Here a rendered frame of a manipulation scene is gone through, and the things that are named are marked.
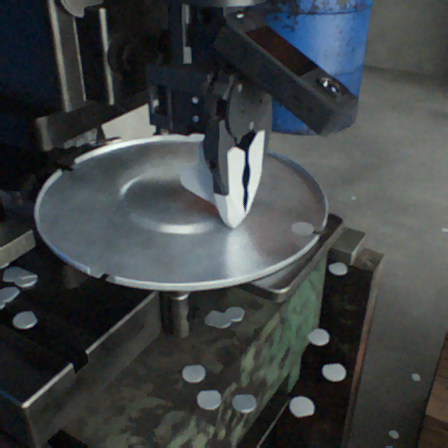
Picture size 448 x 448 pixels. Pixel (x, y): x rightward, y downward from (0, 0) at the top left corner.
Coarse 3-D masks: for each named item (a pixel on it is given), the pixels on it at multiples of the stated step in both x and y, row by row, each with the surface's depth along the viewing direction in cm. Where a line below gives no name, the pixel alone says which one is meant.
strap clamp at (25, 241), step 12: (0, 228) 57; (12, 228) 57; (24, 228) 57; (0, 240) 55; (12, 240) 55; (24, 240) 56; (0, 252) 54; (12, 252) 55; (24, 252) 56; (0, 264) 54
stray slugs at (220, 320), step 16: (16, 272) 58; (336, 272) 68; (16, 288) 56; (0, 304) 54; (16, 320) 52; (32, 320) 52; (208, 320) 61; (224, 320) 61; (320, 336) 59; (192, 368) 55; (336, 368) 55; (208, 400) 51; (240, 400) 51; (304, 400) 51
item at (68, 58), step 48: (0, 0) 45; (48, 0) 42; (96, 0) 45; (144, 0) 47; (0, 48) 48; (48, 48) 45; (96, 48) 45; (144, 48) 49; (0, 96) 51; (48, 96) 47; (96, 96) 48
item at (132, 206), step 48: (144, 144) 66; (192, 144) 66; (48, 192) 56; (96, 192) 56; (144, 192) 55; (192, 192) 55; (288, 192) 57; (48, 240) 48; (96, 240) 49; (144, 240) 49; (192, 240) 49; (240, 240) 50; (288, 240) 50; (192, 288) 44
